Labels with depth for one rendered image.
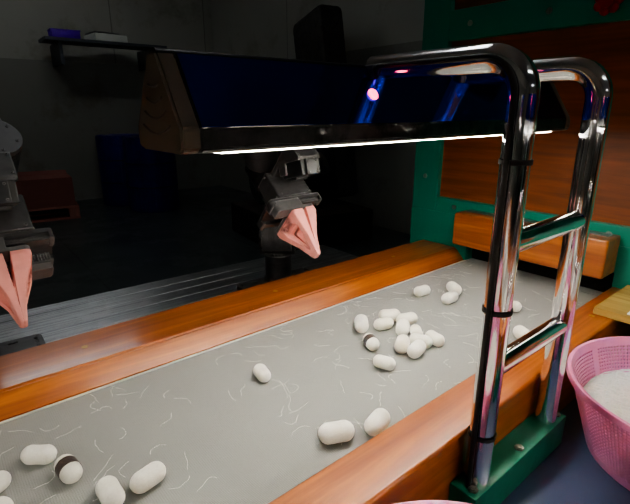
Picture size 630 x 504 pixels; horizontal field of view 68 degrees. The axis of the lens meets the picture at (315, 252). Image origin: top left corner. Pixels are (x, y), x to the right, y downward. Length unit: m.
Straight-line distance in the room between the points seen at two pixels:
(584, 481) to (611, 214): 0.51
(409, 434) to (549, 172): 0.66
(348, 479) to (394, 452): 0.06
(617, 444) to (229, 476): 0.41
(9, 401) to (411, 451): 0.45
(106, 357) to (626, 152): 0.88
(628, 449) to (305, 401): 0.34
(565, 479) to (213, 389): 0.42
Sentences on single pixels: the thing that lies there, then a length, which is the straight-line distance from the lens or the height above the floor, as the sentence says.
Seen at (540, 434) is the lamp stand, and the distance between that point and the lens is 0.63.
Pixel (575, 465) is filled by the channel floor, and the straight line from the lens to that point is 0.67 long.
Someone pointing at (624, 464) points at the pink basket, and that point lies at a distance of 0.64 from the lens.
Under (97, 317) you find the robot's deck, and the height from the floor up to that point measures 0.67.
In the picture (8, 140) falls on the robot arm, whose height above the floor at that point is 1.04.
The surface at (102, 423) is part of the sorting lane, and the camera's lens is 0.60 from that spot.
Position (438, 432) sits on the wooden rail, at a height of 0.77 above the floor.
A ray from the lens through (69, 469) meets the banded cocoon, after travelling 0.52.
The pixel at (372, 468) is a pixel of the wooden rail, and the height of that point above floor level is 0.77.
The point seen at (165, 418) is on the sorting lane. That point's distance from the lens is 0.58.
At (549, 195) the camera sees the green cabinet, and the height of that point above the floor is 0.91.
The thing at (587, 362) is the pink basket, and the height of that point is 0.75.
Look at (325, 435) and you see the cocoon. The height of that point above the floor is 0.76.
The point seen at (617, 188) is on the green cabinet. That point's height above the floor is 0.94.
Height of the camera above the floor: 1.07
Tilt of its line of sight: 17 degrees down
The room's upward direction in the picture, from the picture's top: straight up
